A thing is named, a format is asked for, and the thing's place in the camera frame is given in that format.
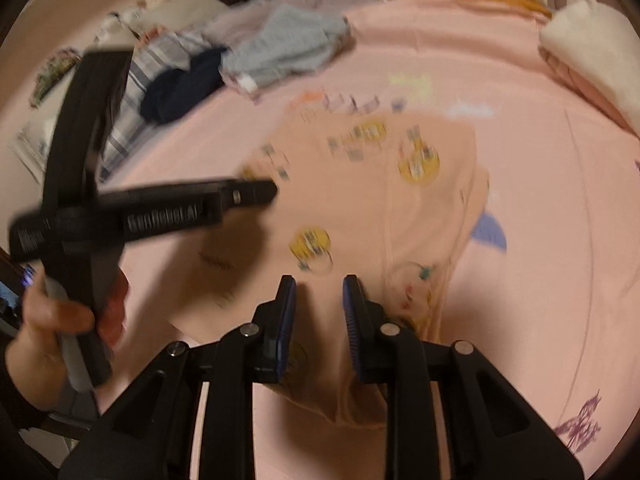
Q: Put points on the dark navy garment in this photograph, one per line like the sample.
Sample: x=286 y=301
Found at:
x=175 y=92

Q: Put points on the colourful floral cloth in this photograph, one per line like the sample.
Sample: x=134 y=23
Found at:
x=52 y=72

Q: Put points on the light blue folded garment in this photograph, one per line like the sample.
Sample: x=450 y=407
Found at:
x=294 y=41

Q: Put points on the pink printed bed sheet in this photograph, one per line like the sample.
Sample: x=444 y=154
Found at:
x=547 y=286

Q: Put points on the grey pillow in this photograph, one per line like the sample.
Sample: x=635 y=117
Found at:
x=176 y=15

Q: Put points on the plaid grey shirt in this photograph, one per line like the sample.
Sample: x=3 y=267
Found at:
x=130 y=131

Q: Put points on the cream folded blanket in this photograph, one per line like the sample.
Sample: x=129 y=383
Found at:
x=594 y=50

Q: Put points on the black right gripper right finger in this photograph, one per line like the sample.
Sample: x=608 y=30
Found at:
x=387 y=353

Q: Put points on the person's left hand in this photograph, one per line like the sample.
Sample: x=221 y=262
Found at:
x=34 y=359

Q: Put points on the pink cartoon print garment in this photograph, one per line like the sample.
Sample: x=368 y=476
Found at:
x=391 y=198

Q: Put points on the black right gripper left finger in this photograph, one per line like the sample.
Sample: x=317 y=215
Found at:
x=254 y=353

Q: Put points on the black and white plush toy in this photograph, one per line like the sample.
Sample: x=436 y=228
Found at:
x=114 y=32

